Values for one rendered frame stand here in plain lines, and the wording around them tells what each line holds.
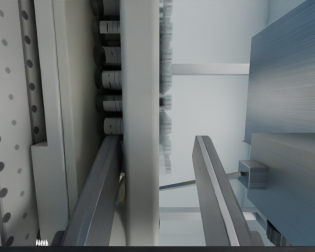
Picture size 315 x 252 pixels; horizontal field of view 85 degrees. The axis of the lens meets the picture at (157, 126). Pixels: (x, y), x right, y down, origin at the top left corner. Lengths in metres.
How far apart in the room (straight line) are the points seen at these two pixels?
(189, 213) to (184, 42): 2.85
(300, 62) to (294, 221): 0.39
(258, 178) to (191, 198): 4.00
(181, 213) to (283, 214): 1.09
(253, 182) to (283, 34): 0.45
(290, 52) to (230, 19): 3.21
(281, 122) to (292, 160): 0.35
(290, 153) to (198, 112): 3.29
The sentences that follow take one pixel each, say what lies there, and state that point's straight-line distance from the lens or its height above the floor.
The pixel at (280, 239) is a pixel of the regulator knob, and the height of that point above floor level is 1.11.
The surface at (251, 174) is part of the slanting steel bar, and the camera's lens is 0.25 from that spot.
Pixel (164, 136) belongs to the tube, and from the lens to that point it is 0.15.
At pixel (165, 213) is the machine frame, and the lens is 1.31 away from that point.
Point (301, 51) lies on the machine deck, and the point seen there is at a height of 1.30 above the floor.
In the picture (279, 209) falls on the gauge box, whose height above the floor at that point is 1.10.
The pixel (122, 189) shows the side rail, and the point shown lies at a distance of 0.22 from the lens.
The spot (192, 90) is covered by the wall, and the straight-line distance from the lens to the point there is 3.42.
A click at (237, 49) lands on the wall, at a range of 3.71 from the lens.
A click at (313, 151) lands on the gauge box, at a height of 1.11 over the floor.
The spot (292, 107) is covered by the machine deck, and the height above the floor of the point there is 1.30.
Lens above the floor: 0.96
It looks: level
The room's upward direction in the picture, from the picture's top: 90 degrees clockwise
